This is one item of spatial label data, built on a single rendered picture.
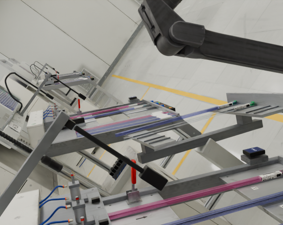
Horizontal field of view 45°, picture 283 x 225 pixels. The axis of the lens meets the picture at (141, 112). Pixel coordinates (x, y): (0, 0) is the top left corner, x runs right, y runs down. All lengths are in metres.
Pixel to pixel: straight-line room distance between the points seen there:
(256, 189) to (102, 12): 7.70
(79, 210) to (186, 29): 0.40
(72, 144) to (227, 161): 0.74
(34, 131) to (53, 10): 6.61
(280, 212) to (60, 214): 0.46
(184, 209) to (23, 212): 1.25
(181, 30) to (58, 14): 7.65
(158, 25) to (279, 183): 0.50
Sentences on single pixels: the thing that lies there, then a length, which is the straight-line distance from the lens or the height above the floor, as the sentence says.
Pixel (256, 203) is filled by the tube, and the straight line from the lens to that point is 0.83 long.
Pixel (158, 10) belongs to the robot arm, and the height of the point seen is 1.29.
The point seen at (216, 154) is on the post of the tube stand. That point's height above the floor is 0.77.
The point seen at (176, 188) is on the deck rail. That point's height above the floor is 0.95.
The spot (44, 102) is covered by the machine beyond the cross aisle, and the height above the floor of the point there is 1.06.
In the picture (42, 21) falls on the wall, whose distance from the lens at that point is 8.27.
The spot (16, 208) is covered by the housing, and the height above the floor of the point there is 1.28.
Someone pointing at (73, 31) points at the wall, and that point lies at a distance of 8.28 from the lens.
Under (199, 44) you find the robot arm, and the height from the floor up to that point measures 1.19.
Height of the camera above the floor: 1.41
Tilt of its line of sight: 18 degrees down
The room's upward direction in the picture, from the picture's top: 55 degrees counter-clockwise
